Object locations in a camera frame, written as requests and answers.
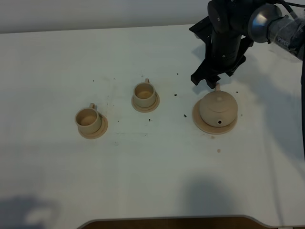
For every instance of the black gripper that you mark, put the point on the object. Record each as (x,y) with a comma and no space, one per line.
(224,47)

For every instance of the beige teapot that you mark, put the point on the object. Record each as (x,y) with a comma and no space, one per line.
(218,108)

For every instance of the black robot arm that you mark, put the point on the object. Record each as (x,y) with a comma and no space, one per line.
(232,26)

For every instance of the beige teapot saucer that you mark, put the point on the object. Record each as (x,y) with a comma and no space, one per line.
(207,128)

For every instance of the beige teacup far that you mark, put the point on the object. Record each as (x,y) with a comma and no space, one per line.
(144,94)

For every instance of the beige teacup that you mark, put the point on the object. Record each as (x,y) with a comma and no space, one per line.
(88,120)
(144,94)

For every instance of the beige saucer far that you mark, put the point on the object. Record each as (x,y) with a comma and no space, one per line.
(146,109)

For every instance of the beige saucer near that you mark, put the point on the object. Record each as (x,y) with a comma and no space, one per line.
(99,132)

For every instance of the beige teacup near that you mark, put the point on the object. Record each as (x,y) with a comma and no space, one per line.
(88,120)

